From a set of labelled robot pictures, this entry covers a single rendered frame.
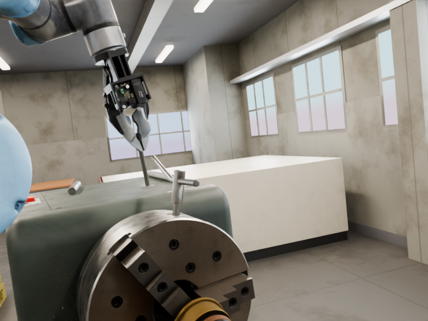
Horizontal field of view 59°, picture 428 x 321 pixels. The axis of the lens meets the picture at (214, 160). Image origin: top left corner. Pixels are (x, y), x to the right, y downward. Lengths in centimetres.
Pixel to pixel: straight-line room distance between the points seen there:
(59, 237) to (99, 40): 39
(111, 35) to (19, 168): 52
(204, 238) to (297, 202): 365
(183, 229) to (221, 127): 681
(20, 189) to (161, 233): 39
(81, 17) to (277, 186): 357
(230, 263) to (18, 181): 50
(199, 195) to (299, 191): 348
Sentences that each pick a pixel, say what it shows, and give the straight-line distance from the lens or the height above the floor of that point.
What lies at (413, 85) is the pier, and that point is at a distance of 385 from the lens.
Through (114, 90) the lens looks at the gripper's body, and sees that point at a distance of 79.
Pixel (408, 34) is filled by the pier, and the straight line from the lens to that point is 391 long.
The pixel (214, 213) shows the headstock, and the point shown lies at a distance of 89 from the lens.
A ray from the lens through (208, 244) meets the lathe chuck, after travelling 72.
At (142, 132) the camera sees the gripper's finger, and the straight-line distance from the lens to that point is 84.
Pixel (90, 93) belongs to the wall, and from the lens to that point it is 895.
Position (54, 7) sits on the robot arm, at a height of 164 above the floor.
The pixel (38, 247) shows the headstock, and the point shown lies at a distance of 81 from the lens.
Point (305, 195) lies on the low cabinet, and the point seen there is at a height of 60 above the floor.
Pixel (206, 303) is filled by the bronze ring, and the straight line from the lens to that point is 63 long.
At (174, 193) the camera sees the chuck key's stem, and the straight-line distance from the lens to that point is 72.
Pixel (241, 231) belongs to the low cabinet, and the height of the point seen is 34.
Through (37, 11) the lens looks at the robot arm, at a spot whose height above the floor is 161.
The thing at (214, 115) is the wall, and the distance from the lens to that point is 745.
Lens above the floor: 138
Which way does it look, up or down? 4 degrees down
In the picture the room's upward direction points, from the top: 6 degrees counter-clockwise
